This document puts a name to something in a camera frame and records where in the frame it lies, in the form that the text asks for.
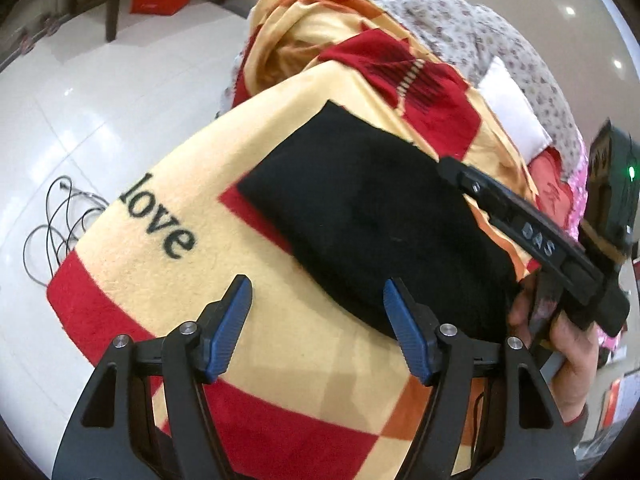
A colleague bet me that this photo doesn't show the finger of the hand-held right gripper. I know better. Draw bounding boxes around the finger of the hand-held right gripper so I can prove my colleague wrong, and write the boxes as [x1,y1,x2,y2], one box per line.
[437,156,493,211]

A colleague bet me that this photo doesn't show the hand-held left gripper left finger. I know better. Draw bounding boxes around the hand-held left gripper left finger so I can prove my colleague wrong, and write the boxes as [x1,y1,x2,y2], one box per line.
[51,274,253,480]

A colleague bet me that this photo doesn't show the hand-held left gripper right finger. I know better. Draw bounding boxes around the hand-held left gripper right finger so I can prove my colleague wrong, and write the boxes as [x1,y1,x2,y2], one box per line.
[383,277,576,480]

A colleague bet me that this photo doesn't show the black pants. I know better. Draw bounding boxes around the black pants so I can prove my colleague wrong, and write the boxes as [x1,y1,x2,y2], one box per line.
[236,100,523,341]

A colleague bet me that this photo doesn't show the person's right hand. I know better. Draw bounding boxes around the person's right hand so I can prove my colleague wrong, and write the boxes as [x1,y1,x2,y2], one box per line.
[507,275,608,421]

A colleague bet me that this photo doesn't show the pink printed quilt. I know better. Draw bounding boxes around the pink printed quilt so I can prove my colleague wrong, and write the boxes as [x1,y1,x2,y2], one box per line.
[565,140,591,231]

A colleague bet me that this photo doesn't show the red heart cushion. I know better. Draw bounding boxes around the red heart cushion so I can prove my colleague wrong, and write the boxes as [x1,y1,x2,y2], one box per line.
[527,147,583,241]

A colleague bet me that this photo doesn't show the red orange checked blanket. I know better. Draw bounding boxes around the red orange checked blanket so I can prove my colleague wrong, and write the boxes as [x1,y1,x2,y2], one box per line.
[46,0,543,480]

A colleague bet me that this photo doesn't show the white pillow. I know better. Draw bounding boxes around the white pillow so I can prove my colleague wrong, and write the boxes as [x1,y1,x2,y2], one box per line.
[472,55,551,161]

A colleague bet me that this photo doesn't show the grey floral quilt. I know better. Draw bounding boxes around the grey floral quilt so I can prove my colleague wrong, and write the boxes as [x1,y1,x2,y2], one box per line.
[215,0,588,181]

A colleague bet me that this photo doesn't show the black cables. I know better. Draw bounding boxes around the black cables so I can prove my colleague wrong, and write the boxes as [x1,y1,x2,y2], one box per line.
[22,176,111,283]

